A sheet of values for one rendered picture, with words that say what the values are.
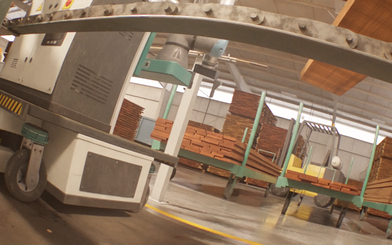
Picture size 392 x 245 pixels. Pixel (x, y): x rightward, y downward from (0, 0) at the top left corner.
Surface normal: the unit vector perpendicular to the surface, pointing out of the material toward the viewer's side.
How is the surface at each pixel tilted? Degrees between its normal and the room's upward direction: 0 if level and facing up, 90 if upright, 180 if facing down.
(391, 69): 180
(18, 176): 90
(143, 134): 90
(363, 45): 90
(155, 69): 90
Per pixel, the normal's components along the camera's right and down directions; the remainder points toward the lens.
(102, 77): 0.86, 0.23
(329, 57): -0.31, 0.95
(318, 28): -0.41, -0.22
